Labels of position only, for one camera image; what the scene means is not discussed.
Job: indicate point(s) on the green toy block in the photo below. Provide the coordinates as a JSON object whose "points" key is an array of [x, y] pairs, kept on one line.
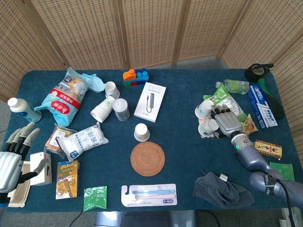
{"points": [[127, 84]]}

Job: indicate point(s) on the white USB hub box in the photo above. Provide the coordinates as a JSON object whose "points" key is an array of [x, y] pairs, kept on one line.
{"points": [[150, 101]]}

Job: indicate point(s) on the red toy block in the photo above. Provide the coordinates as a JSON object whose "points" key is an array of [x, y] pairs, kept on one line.
{"points": [[134, 83]]}

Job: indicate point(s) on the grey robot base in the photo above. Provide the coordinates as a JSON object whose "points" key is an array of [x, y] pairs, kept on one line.
{"points": [[146, 218]]}

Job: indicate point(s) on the small white carton box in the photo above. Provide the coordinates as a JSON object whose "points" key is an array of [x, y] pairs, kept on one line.
{"points": [[39, 175]]}

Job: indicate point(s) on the green tea sachet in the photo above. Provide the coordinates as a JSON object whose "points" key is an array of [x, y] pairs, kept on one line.
{"points": [[94, 198]]}

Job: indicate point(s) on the green and black brush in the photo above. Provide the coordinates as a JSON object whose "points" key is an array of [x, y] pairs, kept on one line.
{"points": [[274, 101]]}

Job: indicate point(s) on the paper cup with blue print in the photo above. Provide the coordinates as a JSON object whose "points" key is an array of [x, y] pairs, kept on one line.
{"points": [[111, 89]]}

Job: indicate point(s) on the nested stack of paper cups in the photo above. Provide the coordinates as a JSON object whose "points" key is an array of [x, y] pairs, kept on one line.
{"points": [[103, 110]]}

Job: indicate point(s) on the red and yellow small box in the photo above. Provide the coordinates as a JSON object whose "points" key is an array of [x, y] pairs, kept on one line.
{"points": [[268, 148]]}

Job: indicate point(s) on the paper cup light-blue flower print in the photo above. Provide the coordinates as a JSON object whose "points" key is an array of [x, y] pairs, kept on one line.
{"points": [[203, 108]]}

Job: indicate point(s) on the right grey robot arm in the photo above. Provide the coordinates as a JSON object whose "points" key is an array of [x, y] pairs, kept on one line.
{"points": [[251, 158]]}

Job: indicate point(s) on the green and white wipes pack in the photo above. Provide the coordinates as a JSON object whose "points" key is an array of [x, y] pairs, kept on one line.
{"points": [[230, 101]]}

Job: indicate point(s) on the white bottle blue label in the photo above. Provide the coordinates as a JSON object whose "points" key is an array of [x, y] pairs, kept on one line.
{"points": [[24, 111]]}

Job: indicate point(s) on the pink phone in case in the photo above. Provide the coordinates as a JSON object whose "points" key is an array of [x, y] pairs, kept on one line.
{"points": [[200, 121]]}

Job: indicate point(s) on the plastic bottle green label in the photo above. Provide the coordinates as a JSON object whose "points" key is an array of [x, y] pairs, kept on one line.
{"points": [[234, 86]]}

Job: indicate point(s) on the dark grey towel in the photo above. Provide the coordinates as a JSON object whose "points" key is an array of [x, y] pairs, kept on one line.
{"points": [[220, 191]]}

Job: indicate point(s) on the paper cup green flower print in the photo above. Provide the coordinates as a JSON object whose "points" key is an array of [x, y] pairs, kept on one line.
{"points": [[141, 132]]}

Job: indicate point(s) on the blue toy block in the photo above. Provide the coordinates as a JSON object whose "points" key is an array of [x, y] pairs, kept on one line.
{"points": [[142, 75]]}

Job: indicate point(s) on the black tape roll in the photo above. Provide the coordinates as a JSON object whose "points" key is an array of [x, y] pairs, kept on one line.
{"points": [[254, 72]]}

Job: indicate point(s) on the green can with white lid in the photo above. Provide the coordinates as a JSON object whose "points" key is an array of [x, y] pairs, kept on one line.
{"points": [[120, 108]]}

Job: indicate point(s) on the blue and red plastic bag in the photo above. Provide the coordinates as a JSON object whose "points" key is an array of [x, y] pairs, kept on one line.
{"points": [[64, 99]]}

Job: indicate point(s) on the beige clamshell food container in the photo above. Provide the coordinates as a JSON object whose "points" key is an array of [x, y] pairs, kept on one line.
{"points": [[20, 194]]}

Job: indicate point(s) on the blue toothbrush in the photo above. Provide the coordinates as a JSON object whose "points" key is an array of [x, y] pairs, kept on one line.
{"points": [[154, 191]]}

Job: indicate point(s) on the toothbrush blister pack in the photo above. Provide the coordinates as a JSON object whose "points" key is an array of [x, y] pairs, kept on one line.
{"points": [[149, 202]]}

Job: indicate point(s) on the yellow-green snack packet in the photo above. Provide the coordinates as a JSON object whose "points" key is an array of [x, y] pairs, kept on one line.
{"points": [[249, 125]]}

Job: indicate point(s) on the yellow and blue box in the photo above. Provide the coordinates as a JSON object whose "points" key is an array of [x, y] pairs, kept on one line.
{"points": [[67, 179]]}

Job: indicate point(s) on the pink toothbrush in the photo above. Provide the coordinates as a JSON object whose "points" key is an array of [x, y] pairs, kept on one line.
{"points": [[156, 196]]}

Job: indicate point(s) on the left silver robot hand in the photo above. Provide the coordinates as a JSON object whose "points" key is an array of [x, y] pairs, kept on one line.
{"points": [[9, 170]]}

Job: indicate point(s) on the round woven rattan coaster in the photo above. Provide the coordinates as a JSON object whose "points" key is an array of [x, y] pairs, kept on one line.
{"points": [[148, 159]]}

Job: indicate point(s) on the white soft pack blue text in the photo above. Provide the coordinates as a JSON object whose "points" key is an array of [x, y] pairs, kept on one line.
{"points": [[82, 142]]}

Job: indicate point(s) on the orange toy block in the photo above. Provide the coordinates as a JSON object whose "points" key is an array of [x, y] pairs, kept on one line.
{"points": [[129, 75]]}

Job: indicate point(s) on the clear pack of crackers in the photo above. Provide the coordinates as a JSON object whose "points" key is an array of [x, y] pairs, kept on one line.
{"points": [[53, 139]]}

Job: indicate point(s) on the small green sachet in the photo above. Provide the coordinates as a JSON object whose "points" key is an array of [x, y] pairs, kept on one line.
{"points": [[285, 170]]}

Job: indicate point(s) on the blue white toothpaste box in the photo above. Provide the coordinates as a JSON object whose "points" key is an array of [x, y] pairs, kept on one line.
{"points": [[262, 106]]}

